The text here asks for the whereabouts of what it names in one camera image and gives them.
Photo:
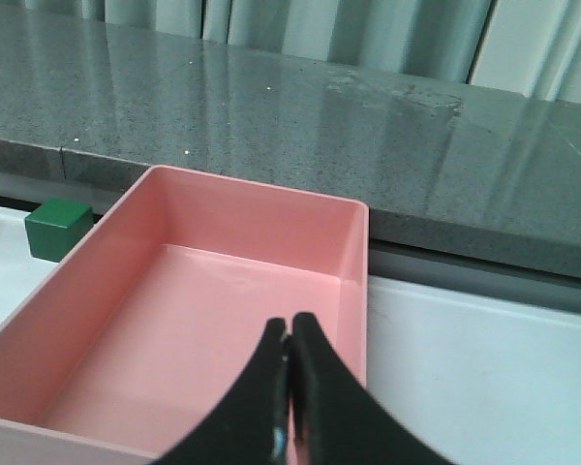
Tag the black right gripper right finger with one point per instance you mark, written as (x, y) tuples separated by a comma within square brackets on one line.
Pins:
[(336, 420)]

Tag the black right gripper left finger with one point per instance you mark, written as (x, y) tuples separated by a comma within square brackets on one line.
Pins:
[(250, 424)]

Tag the pink plastic bin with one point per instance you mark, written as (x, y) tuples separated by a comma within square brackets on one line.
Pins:
[(142, 328)]

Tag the grey stone counter slab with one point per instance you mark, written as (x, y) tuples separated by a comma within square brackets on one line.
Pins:
[(465, 170)]

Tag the right green cube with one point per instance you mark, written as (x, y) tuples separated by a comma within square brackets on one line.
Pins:
[(55, 227)]

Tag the grey curtain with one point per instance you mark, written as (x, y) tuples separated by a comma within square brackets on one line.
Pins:
[(529, 47)]

